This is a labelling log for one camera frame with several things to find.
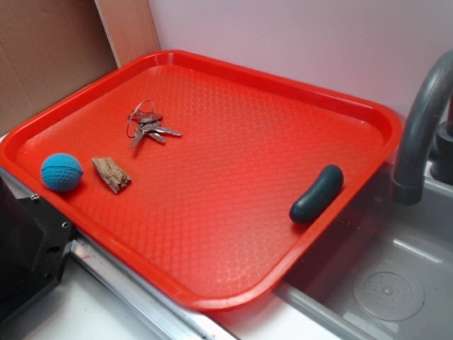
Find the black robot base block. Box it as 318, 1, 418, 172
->
1, 181, 75, 324

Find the red plastic tray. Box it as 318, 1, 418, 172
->
1, 51, 402, 311

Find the silver key bunch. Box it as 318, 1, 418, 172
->
126, 99, 182, 148

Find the dark green toy pickle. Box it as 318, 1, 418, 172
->
289, 164, 344, 225

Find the brown wood piece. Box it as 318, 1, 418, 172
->
91, 157, 132, 194

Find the blue dimpled ball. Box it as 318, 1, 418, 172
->
40, 153, 84, 192

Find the light wooden board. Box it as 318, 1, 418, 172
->
95, 0, 161, 67

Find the grey plastic sink basin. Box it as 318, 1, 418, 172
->
275, 166, 452, 339

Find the grey toy faucet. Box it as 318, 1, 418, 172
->
391, 50, 452, 205

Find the brown cardboard sheet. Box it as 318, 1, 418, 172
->
1, 1, 117, 135

